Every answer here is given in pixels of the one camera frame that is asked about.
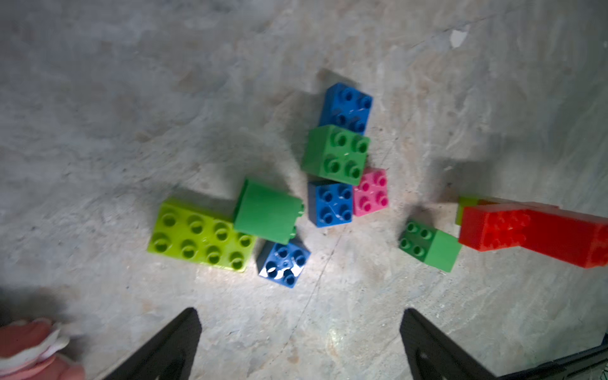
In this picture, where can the lime long lego brick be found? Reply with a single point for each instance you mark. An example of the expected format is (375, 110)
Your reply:
(191, 233)

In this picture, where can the pink toy figure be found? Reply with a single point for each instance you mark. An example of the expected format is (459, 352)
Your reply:
(32, 350)

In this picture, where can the green lego brick right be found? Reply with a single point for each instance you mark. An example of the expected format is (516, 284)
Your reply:
(430, 246)

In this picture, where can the lime small lego brick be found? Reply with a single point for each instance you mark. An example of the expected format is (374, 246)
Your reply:
(463, 203)

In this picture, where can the long red lego brick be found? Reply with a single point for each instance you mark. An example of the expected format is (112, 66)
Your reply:
(572, 237)

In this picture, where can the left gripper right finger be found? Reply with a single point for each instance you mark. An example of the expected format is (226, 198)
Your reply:
(432, 354)

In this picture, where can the dark green lego brick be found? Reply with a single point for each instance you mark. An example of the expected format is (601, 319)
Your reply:
(336, 154)

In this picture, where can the blue lego brick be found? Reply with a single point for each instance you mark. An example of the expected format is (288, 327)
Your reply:
(283, 264)
(346, 107)
(330, 203)

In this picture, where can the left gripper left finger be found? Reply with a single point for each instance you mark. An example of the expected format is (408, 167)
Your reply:
(169, 354)

